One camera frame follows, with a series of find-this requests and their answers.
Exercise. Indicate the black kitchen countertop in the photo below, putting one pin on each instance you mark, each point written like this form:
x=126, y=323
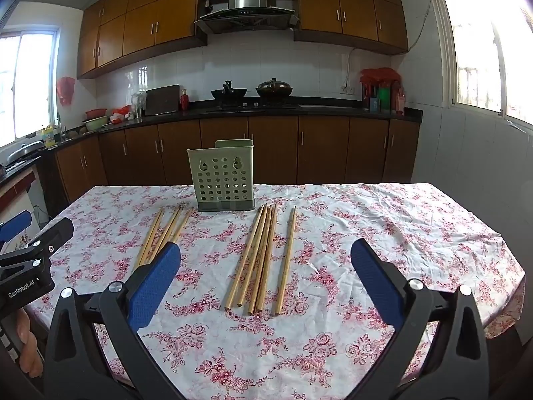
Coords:
x=333, y=110

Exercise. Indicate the white and red plastic bags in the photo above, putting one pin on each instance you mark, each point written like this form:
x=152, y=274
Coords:
x=120, y=114

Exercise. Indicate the red basin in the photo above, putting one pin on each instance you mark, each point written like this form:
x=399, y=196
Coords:
x=96, y=113

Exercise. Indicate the clear glassware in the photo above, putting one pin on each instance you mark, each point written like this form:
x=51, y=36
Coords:
x=137, y=106

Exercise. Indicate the large kitchen window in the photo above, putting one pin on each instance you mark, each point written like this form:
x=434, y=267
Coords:
x=479, y=50

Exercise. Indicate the red bag over condiments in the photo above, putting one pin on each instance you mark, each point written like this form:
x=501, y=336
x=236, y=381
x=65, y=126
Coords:
x=381, y=76

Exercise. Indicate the pink bottle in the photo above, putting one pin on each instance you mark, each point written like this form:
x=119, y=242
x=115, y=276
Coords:
x=400, y=101

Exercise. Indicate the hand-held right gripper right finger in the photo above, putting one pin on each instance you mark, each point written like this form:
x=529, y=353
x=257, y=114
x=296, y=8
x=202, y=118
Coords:
x=374, y=283

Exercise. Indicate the red floral tablecloth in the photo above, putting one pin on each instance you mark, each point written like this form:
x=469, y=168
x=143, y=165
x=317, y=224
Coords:
x=333, y=225

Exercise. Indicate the dark cutting board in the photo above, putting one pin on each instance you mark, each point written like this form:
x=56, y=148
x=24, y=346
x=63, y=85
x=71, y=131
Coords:
x=162, y=100

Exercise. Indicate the metal faucet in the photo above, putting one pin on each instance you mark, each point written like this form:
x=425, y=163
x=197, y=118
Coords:
x=62, y=131

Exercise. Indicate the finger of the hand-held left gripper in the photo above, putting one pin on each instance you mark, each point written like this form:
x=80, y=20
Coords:
x=56, y=235
x=14, y=225

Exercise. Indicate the green perforated chopstick holder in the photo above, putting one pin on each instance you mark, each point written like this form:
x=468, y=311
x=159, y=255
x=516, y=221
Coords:
x=220, y=183

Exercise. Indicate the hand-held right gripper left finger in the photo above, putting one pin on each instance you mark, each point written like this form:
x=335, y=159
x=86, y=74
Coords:
x=154, y=287

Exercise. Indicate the black gas stove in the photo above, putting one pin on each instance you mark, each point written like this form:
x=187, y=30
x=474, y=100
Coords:
x=250, y=106

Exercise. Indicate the black wok with lid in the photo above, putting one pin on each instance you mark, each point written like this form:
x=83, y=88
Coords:
x=273, y=89

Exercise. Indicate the grey pan lid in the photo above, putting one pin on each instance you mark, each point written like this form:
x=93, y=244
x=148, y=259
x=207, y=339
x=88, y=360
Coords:
x=25, y=150

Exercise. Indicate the white wall socket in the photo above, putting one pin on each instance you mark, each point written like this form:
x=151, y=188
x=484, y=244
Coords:
x=347, y=90

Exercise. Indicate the brown wall cabinets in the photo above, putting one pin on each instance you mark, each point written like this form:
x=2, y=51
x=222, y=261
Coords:
x=333, y=8

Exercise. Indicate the red plastic bag on wall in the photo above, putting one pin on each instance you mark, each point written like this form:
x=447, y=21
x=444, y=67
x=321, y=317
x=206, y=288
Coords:
x=65, y=89

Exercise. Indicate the brown base cabinets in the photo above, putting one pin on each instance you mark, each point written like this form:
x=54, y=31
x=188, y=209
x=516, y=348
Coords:
x=324, y=150

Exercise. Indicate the yellow detergent bottle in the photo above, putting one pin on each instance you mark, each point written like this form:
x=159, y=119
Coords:
x=49, y=137

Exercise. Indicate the red bottle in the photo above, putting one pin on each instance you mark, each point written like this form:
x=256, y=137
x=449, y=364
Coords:
x=185, y=101

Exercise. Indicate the green basin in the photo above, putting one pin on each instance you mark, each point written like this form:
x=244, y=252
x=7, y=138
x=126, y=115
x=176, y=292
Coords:
x=95, y=124

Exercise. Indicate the person's left hand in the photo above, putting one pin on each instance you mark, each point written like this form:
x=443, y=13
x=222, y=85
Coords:
x=32, y=350

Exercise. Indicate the green packet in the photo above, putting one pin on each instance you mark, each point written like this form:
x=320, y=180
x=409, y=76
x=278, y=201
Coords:
x=384, y=99

